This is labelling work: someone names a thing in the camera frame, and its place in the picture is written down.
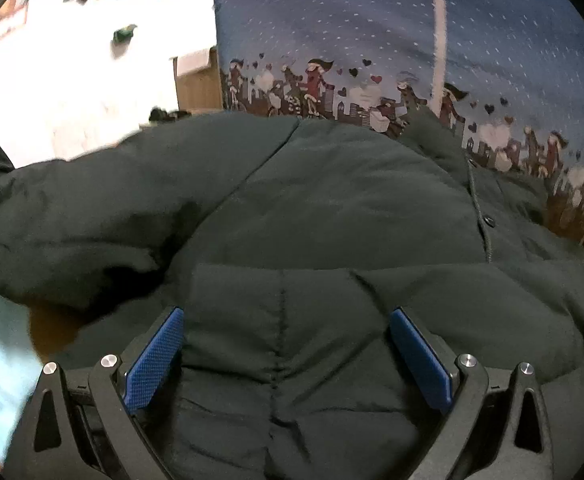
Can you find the dark green padded coat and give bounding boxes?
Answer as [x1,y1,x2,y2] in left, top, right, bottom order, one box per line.
[0,110,584,479]

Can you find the black items on table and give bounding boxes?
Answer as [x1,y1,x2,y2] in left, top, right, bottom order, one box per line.
[149,107,192,124]

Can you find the blue fabric wardrobe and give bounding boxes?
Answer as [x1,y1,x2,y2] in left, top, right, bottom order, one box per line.
[215,0,584,245]

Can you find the green wall hook ornament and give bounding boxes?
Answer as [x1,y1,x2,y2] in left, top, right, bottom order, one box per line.
[112,24,136,46]

